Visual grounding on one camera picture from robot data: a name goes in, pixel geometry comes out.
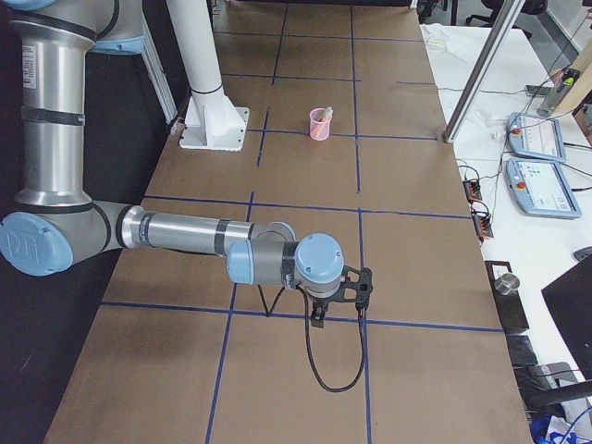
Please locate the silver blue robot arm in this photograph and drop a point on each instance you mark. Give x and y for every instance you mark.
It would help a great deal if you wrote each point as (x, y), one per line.
(127, 161)

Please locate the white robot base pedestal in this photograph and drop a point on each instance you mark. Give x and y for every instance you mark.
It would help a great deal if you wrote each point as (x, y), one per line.
(212, 121)

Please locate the steel cup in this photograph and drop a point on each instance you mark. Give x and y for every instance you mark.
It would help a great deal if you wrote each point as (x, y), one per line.
(506, 284)

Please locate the teach pendant far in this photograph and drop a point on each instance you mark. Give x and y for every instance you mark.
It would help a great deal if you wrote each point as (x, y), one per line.
(535, 137)

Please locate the teach pendant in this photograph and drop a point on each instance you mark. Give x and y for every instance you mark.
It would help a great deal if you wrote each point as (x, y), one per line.
(535, 137)
(540, 188)

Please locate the pink mesh pen holder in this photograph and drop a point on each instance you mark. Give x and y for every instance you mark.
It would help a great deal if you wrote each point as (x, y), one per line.
(319, 130)

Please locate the teach pendant near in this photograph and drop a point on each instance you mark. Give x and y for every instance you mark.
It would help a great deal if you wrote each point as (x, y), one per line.
(540, 188)

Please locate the black monitor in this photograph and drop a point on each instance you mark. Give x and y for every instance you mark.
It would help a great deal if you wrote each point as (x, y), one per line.
(568, 299)

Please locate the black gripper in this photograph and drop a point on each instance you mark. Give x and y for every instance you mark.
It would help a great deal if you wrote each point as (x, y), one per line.
(320, 302)

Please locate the aluminium frame post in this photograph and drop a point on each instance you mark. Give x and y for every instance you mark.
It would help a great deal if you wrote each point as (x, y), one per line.
(501, 27)

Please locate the orange black usb hub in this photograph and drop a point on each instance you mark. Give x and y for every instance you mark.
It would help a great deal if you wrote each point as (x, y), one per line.
(472, 190)

